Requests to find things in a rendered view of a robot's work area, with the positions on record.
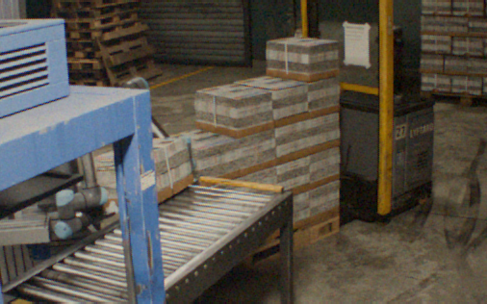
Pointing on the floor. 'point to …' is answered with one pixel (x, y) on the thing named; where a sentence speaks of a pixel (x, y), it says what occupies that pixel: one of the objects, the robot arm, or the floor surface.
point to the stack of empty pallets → (88, 30)
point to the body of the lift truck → (404, 139)
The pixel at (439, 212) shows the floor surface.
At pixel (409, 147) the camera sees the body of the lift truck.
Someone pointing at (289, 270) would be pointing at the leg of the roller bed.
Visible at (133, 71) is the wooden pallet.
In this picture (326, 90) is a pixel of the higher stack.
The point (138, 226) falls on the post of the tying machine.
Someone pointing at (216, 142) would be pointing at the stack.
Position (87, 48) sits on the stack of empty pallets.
